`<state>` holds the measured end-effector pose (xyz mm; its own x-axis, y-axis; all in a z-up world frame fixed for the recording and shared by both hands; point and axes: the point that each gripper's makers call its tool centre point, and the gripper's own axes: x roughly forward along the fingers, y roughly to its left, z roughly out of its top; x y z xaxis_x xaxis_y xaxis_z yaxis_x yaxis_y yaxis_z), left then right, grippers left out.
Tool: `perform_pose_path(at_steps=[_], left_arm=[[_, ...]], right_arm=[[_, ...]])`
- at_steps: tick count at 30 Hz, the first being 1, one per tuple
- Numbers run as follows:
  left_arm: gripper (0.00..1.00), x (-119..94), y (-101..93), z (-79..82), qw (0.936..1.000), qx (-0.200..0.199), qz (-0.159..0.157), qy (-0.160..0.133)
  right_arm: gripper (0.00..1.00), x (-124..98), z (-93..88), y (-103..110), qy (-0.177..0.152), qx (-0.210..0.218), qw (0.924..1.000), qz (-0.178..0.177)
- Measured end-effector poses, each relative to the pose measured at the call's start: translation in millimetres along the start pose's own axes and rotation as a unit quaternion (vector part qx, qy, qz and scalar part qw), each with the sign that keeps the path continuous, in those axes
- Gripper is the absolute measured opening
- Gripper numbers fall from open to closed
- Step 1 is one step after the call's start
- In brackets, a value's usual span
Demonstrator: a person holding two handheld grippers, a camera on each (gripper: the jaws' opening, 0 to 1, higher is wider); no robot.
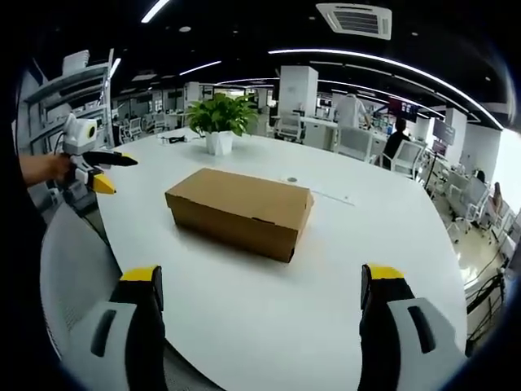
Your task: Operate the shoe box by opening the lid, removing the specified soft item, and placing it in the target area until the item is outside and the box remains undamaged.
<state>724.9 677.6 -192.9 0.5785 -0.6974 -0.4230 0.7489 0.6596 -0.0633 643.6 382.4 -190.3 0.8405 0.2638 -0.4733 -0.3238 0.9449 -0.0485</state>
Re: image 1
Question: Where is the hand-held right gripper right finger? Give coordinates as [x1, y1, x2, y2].
[357, 263, 466, 391]

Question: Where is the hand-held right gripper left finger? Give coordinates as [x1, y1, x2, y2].
[64, 265, 167, 391]

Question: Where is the brown cardboard shoe box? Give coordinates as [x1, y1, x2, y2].
[164, 168, 316, 264]

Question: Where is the person's left hand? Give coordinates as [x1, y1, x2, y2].
[43, 153, 73, 183]

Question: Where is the white mesh office chair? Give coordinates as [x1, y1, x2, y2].
[39, 191, 241, 391]

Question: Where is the grey metal shelving rack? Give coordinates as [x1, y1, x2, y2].
[23, 47, 116, 156]

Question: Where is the white plant pot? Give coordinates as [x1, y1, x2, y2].
[204, 130, 234, 156]

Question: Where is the green potted plant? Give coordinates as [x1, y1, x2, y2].
[183, 92, 261, 138]

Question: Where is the white square pillar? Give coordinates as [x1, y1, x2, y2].
[278, 66, 319, 117]

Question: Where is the ceiling air conditioner vent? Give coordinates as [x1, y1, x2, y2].
[315, 2, 393, 41]

